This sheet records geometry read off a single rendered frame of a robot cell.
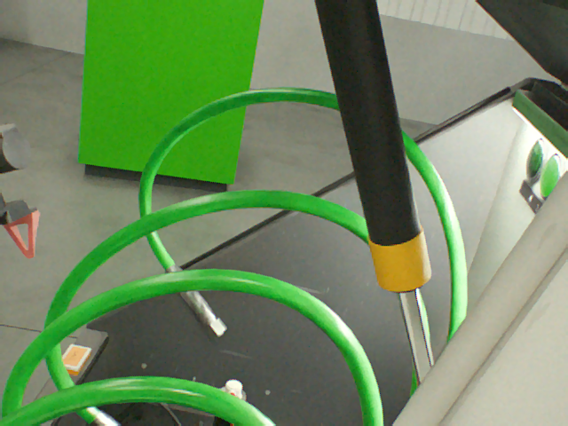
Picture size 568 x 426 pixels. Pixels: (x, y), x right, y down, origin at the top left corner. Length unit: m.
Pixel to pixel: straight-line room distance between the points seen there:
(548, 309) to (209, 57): 3.76
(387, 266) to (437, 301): 0.75
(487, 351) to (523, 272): 0.03
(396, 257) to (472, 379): 0.05
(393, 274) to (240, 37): 3.67
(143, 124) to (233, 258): 3.09
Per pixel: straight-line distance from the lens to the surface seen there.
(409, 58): 7.16
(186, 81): 3.92
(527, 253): 0.19
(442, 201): 0.59
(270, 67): 7.12
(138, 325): 1.04
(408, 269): 0.23
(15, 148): 1.05
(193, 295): 0.75
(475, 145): 0.89
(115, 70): 3.94
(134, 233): 0.51
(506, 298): 0.19
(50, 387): 0.96
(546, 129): 0.70
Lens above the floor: 1.56
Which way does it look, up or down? 23 degrees down
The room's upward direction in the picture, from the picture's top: 12 degrees clockwise
